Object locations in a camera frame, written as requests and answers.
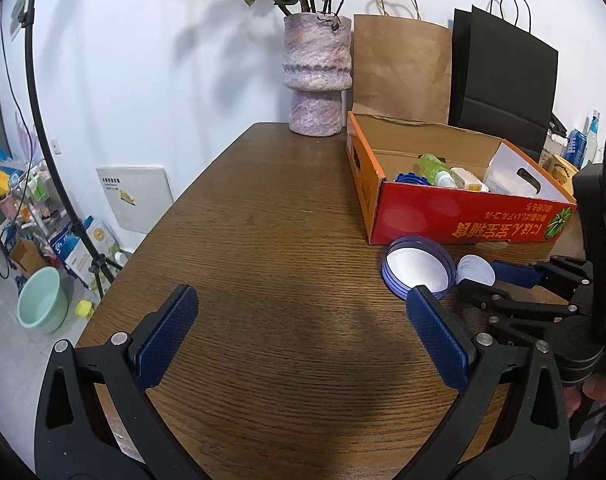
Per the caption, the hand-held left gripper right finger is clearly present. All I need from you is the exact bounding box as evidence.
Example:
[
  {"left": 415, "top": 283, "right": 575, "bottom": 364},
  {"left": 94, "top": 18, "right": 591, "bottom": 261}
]
[{"left": 404, "top": 285, "right": 570, "bottom": 480}]

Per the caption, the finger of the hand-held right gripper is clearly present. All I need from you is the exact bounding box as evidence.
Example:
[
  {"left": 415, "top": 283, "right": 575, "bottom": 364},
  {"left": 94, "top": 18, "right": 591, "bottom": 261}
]
[
  {"left": 490, "top": 256, "right": 595, "bottom": 292},
  {"left": 456, "top": 278, "right": 586, "bottom": 348}
]

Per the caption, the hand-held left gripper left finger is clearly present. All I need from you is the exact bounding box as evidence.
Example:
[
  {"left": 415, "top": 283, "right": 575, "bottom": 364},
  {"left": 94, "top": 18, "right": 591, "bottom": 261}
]
[{"left": 34, "top": 284, "right": 209, "bottom": 480}]

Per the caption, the small white lid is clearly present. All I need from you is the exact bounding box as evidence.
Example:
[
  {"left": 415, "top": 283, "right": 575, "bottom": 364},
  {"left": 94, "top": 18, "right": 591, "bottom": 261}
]
[{"left": 456, "top": 254, "right": 496, "bottom": 286}]

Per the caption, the large blue-rimmed white lid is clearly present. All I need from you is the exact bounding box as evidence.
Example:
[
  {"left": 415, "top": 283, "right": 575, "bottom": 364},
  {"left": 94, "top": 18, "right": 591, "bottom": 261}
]
[{"left": 381, "top": 236, "right": 456, "bottom": 302}]

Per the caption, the red cardboard box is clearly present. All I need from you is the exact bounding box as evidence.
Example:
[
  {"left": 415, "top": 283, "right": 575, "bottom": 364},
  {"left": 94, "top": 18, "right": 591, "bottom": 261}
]
[{"left": 346, "top": 111, "right": 579, "bottom": 246}]

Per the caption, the beige plug adapter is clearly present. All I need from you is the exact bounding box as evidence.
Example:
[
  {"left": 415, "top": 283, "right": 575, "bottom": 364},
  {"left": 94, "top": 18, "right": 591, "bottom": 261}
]
[{"left": 449, "top": 166, "right": 490, "bottom": 193}]

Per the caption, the green spray bottle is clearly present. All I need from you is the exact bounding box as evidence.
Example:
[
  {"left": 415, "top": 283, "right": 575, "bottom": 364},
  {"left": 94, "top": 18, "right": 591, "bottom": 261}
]
[{"left": 417, "top": 153, "right": 456, "bottom": 188}]

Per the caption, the person's right hand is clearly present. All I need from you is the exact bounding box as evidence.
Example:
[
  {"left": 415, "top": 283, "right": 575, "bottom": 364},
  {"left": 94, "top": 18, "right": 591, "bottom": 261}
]
[{"left": 566, "top": 372, "right": 606, "bottom": 421}]

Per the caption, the yellow bear mug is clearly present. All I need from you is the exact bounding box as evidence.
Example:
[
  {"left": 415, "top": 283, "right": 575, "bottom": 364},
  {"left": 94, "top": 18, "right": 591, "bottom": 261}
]
[{"left": 548, "top": 154, "right": 579, "bottom": 188}]

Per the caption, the blue drink carton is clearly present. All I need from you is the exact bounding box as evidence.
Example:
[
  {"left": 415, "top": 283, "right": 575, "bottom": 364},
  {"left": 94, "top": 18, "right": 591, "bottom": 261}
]
[{"left": 566, "top": 129, "right": 589, "bottom": 168}]

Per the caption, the clear jar with black lid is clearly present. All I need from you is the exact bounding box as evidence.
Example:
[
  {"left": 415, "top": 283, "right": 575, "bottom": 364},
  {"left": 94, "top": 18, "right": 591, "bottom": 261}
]
[{"left": 540, "top": 112, "right": 569, "bottom": 166}]

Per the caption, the clear bottle with blue cap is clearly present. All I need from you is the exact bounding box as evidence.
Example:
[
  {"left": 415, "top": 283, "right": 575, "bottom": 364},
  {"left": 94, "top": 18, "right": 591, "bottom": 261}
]
[{"left": 586, "top": 110, "right": 601, "bottom": 166}]

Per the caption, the blue and white carton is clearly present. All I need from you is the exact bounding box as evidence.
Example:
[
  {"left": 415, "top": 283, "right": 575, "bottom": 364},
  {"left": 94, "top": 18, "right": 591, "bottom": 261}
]
[{"left": 50, "top": 217, "right": 118, "bottom": 288}]

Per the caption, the mint green bucket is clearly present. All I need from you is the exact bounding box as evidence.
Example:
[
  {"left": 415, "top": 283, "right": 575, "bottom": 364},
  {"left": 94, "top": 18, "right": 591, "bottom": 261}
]
[{"left": 17, "top": 266, "right": 68, "bottom": 335}]

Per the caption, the white board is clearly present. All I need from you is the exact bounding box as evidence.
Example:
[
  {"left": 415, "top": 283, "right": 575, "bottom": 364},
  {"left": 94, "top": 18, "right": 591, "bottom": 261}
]
[{"left": 95, "top": 166, "right": 174, "bottom": 235}]

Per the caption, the small brown cardboard box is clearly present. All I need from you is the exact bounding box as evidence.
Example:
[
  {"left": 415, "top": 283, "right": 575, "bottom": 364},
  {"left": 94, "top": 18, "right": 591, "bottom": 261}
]
[{"left": 8, "top": 238, "right": 48, "bottom": 281}]

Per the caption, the black paper bag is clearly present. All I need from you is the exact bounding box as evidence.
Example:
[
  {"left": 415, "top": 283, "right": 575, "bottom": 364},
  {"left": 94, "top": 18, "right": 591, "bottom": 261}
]
[{"left": 448, "top": 0, "right": 559, "bottom": 161}]

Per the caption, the cluttered storage rack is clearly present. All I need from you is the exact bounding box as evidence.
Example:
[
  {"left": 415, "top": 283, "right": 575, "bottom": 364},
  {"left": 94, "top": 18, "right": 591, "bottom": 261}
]
[{"left": 0, "top": 147, "right": 78, "bottom": 266}]

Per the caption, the brown paper bag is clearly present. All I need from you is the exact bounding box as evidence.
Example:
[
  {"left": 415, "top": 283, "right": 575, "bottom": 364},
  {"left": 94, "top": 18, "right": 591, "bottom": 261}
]
[{"left": 352, "top": 0, "right": 453, "bottom": 126}]

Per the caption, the black light stand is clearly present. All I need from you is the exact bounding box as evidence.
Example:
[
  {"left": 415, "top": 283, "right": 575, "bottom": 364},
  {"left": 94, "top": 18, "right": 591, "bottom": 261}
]
[{"left": 18, "top": 0, "right": 128, "bottom": 298}]

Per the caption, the pink marbled vase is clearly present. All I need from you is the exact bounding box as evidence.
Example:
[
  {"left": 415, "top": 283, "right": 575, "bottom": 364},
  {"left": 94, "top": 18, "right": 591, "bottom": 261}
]
[{"left": 283, "top": 12, "right": 353, "bottom": 137}]

